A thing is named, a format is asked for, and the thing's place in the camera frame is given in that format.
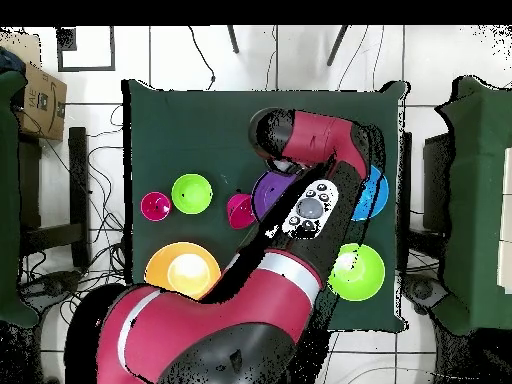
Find large green bowl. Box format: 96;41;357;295
327;242;386;302

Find red cup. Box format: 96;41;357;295
139;191;173;222

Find black square floor frame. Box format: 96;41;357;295
55;25;117;74

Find green cloth covered table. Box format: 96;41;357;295
433;75;512;337
0;69;40;329

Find black bench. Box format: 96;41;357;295
17;126;92;269

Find grey stand base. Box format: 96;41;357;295
402;275;450;314
19;270;83;307

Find large blue bowl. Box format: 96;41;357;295
351;164;390;222

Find small pink bowl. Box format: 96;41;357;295
226;193;258;230

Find small green bowl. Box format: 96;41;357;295
170;172;214;216

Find purple bowl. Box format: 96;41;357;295
250;170;300;221

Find cardboard box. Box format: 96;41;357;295
15;61;68;142

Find black tripod leg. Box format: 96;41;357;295
326;25;350;68
226;25;241;55

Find black floor cable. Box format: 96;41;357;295
187;25;218;91

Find large yellow bowl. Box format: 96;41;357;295
143;241;222;301

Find dark green tablecloth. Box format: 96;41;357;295
121;78;411;334

